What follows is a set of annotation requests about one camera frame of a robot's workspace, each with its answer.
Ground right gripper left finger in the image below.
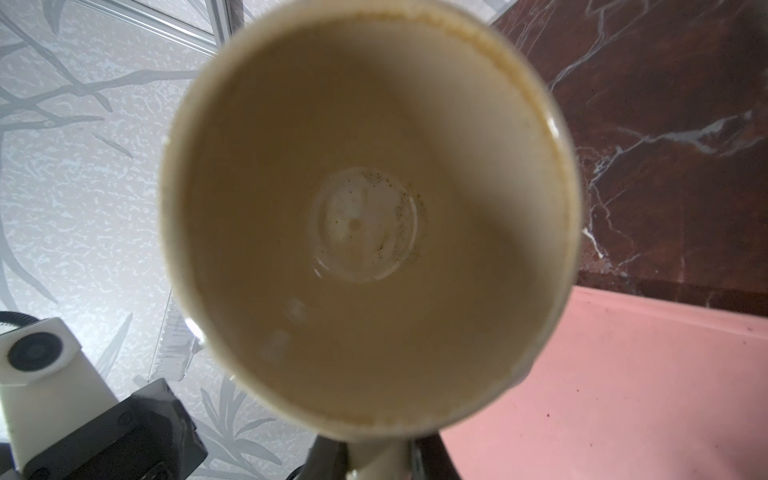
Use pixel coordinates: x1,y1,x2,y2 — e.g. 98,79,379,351
296,436,348,480

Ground pink tray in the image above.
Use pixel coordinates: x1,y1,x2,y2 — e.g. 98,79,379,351
443,287,767,479

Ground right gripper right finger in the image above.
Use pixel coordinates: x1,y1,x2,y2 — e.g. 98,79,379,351
410,433,461,480

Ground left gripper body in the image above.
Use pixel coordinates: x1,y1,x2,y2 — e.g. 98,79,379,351
23,379,207,480

